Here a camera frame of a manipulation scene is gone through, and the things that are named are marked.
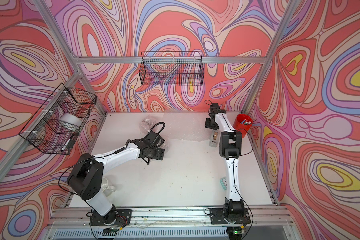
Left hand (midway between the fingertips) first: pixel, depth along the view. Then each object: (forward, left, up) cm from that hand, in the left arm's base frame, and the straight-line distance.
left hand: (159, 154), depth 91 cm
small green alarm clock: (-16, -37, -3) cm, 41 cm away
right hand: (+24, -35, -5) cm, 43 cm away
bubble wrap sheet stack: (+27, -17, -4) cm, 32 cm away
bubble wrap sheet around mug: (+21, +11, +3) cm, 24 cm away
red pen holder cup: (+22, -56, +5) cm, 60 cm away
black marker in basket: (-5, +41, +20) cm, 46 cm away
